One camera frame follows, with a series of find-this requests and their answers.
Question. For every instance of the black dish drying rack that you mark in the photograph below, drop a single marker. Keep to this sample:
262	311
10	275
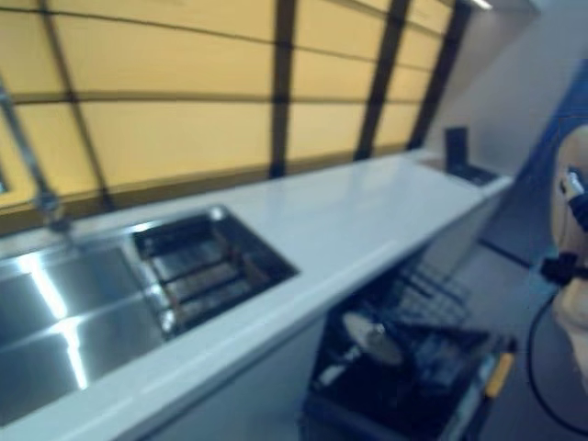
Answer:
206	275

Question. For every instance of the white cabinet door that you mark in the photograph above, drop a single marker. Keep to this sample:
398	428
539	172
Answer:
248	390

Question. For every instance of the cream ceramic plate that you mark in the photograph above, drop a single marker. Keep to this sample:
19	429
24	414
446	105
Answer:
372	340
562	229

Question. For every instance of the chrome gooseneck faucet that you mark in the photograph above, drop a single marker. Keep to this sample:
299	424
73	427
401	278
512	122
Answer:
27	151

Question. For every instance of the stainless steel sink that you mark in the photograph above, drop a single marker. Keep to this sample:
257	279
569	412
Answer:
55	331

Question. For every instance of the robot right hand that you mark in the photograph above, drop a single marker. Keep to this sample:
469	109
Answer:
578	188

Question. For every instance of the open dishwasher lower rack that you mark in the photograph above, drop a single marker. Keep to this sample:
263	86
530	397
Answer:
459	395

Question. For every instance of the white end cabinet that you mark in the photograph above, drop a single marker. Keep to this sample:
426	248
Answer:
464	229

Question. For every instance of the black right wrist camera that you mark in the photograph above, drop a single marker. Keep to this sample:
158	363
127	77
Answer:
560	266

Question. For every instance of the dark open laptop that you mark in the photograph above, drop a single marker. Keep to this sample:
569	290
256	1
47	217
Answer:
457	147

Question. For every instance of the ceiling light strip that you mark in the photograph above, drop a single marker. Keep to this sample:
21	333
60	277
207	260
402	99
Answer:
481	3

